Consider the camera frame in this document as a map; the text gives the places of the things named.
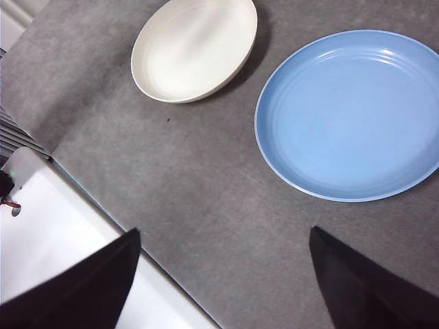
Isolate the white rounded box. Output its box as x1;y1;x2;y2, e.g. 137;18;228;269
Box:
1;146;52;206

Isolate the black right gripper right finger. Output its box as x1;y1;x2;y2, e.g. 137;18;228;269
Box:
309;225;439;329

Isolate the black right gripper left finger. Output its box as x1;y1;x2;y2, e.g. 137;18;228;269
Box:
0;228;142;329

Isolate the white round plate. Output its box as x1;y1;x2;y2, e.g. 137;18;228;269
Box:
130;0;259;104

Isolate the grey ribbed panel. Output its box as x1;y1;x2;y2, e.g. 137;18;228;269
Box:
0;109;52;160

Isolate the blue round plate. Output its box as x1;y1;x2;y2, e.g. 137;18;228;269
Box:
254;29;439;202

